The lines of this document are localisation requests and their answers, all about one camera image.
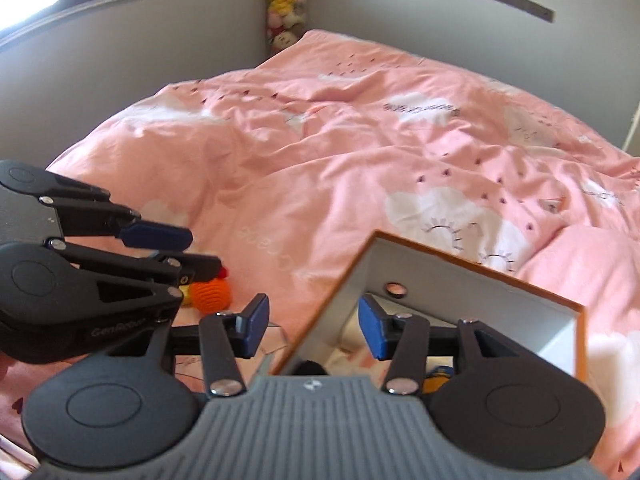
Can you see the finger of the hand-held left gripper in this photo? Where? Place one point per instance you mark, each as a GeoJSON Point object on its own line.
{"type": "Point", "coordinates": [160, 236]}
{"type": "Point", "coordinates": [200, 266]}

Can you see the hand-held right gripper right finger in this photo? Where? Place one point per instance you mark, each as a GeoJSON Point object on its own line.
{"type": "Point", "coordinates": [371, 327]}

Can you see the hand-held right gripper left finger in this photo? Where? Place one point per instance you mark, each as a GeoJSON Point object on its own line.
{"type": "Point", "coordinates": [256, 325]}

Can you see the white cardboard box orange rim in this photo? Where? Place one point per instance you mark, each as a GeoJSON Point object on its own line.
{"type": "Point", "coordinates": [450, 300]}

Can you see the orange crocheted toy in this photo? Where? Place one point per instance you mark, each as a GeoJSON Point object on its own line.
{"type": "Point", "coordinates": [210, 292]}

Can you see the pink printed duvet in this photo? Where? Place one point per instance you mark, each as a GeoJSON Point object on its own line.
{"type": "Point", "coordinates": [350, 160]}

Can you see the pile of plush toys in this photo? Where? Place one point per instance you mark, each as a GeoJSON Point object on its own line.
{"type": "Point", "coordinates": [286, 5]}

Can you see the grey wall plate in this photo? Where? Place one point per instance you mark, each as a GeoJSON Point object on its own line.
{"type": "Point", "coordinates": [521, 4]}

